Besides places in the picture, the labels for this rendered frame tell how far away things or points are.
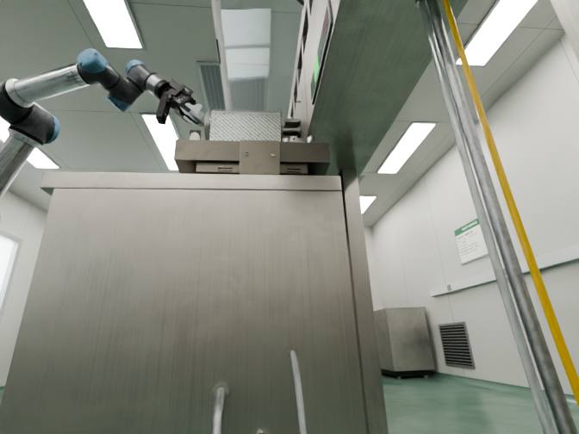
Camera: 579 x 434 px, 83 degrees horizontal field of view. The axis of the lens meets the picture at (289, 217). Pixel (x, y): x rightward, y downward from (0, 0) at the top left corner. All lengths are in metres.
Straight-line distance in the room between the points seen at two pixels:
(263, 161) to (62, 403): 0.62
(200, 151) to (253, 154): 0.14
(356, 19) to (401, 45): 0.13
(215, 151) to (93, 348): 0.50
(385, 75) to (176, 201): 0.58
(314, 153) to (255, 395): 0.57
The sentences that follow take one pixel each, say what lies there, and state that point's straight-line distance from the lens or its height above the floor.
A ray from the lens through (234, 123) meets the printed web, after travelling 1.16.
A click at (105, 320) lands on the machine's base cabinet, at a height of 0.58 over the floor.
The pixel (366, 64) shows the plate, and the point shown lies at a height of 1.14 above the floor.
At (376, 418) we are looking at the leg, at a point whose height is 0.32.
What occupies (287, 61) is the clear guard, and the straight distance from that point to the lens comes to 1.63.
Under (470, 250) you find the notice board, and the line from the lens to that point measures 4.35.
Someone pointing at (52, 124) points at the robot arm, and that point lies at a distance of 1.61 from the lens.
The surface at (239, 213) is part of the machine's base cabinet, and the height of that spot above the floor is 0.80.
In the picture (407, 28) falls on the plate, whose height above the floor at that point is 1.14.
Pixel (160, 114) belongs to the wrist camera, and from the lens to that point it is 1.28.
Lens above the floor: 0.54
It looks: 21 degrees up
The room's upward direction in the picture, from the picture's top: 2 degrees counter-clockwise
